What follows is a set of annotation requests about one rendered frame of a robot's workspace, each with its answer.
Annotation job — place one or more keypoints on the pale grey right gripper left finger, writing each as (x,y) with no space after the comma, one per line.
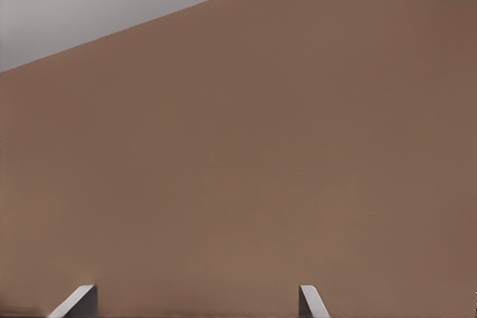
(80,305)

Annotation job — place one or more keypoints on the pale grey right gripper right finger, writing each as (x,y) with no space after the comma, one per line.
(310,303)

